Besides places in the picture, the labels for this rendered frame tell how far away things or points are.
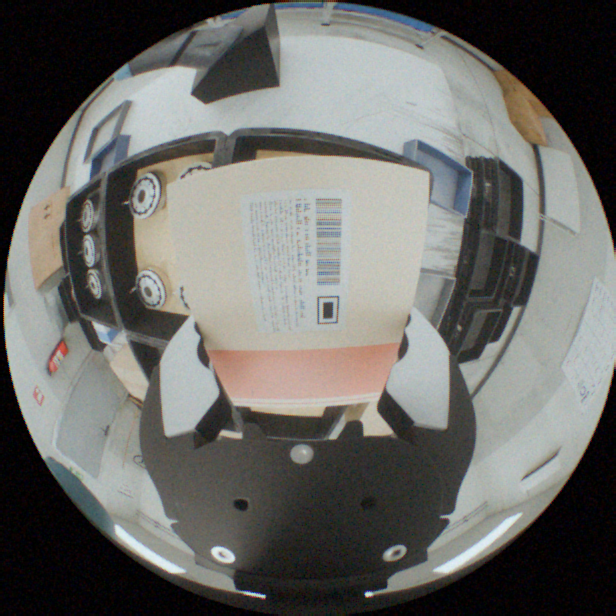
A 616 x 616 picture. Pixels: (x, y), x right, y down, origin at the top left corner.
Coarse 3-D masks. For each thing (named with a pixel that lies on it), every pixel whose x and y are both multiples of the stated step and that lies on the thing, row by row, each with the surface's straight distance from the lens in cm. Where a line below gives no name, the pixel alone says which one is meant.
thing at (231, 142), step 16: (240, 128) 31; (256, 128) 30; (272, 128) 29; (288, 128) 29; (336, 144) 29; (352, 144) 29; (368, 144) 30; (224, 160) 30; (400, 160) 33; (432, 176) 34
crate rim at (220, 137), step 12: (204, 132) 33; (216, 132) 32; (168, 144) 36; (180, 144) 35; (216, 144) 31; (132, 156) 43; (144, 156) 40; (216, 156) 31; (108, 180) 49; (108, 264) 50; (108, 276) 51; (120, 312) 54; (144, 336) 52
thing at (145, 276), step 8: (144, 272) 51; (152, 272) 49; (136, 280) 54; (144, 280) 52; (152, 280) 50; (160, 280) 49; (136, 288) 55; (160, 288) 50; (160, 296) 51; (144, 304) 56; (152, 304) 54; (160, 304) 52
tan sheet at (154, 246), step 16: (176, 160) 47; (192, 160) 44; (208, 160) 42; (176, 176) 46; (144, 224) 52; (160, 224) 48; (144, 240) 52; (160, 240) 49; (144, 256) 54; (160, 256) 50; (176, 272) 49; (176, 288) 51; (176, 304) 53
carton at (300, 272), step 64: (192, 192) 10; (256, 192) 9; (320, 192) 8; (384, 192) 9; (192, 256) 10; (256, 256) 9; (320, 256) 9; (384, 256) 10; (256, 320) 11; (320, 320) 10; (384, 320) 11; (256, 384) 14; (320, 384) 14; (384, 384) 16
